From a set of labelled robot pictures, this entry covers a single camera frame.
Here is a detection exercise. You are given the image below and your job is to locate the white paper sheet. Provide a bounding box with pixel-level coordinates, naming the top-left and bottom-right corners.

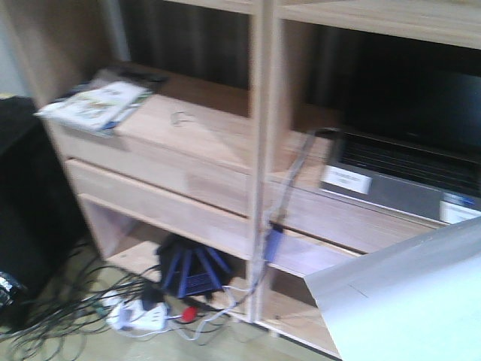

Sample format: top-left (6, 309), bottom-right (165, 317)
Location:
top-left (304, 218), bottom-right (480, 360)

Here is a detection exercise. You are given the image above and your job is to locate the blue black wifi router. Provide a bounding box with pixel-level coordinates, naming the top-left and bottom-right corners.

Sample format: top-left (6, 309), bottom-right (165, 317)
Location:
top-left (156, 233), bottom-right (234, 299)

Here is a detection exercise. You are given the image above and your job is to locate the white label sticker left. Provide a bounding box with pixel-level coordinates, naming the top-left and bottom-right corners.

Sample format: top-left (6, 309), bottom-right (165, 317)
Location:
top-left (322, 165), bottom-right (372, 194)

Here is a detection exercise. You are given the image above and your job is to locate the white label sticker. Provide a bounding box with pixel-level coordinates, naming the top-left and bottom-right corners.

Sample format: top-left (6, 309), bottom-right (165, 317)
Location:
top-left (440, 201), bottom-right (481, 224)
top-left (322, 165), bottom-right (372, 194)

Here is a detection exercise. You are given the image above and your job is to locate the stack of magazines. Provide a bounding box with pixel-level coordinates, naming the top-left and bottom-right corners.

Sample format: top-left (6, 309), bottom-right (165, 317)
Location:
top-left (35, 65), bottom-right (169, 137)

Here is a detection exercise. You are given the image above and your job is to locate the silver laptop with black keyboard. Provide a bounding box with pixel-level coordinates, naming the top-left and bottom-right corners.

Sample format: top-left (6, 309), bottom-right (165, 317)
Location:
top-left (320, 67), bottom-right (480, 223)

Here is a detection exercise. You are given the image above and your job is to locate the white power strip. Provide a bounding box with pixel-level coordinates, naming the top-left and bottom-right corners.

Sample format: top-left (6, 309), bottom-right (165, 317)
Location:
top-left (101, 290), bottom-right (167, 332)

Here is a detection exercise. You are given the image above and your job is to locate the black computer tower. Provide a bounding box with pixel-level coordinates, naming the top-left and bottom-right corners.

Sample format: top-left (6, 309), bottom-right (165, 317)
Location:
top-left (1, 96), bottom-right (86, 329)

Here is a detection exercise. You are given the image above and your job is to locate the white label sticker right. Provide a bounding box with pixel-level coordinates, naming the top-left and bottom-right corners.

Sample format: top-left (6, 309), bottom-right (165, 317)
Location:
top-left (440, 201), bottom-right (481, 224)

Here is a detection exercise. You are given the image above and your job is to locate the grey cable adapter box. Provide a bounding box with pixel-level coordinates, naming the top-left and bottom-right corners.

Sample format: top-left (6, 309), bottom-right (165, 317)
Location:
top-left (264, 223), bottom-right (284, 262)

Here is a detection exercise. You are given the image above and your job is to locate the white cable left of laptop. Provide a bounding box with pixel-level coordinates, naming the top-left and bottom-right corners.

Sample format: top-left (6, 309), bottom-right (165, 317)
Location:
top-left (180, 131), bottom-right (320, 341)

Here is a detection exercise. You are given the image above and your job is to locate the black cable left of laptop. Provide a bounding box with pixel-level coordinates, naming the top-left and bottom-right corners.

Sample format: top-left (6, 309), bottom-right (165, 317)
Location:
top-left (268, 127), bottom-right (339, 230)

